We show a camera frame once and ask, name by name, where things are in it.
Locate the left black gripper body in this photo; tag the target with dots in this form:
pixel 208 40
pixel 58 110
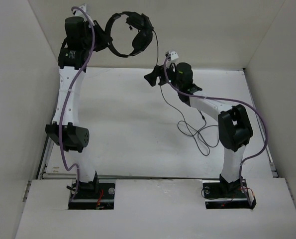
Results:
pixel 100 42

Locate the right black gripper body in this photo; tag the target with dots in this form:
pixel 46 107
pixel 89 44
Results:
pixel 171 74

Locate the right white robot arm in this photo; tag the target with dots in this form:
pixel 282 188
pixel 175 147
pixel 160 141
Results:
pixel 234 127

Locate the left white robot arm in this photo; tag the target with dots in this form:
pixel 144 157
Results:
pixel 64 129

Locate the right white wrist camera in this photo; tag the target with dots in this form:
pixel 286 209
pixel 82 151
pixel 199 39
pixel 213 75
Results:
pixel 171 56

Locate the front aluminium rail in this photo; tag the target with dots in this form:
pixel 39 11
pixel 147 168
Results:
pixel 150 177

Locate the aluminium rail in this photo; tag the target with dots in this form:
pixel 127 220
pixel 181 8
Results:
pixel 150 177
pixel 47 149

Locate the left aluminium rail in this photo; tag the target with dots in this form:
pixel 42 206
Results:
pixel 47 149

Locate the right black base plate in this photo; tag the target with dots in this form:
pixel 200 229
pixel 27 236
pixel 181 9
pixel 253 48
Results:
pixel 238 198

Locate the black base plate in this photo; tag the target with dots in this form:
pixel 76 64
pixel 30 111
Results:
pixel 238 198
pixel 97 195

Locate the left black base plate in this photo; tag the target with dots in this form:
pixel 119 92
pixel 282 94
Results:
pixel 97 195

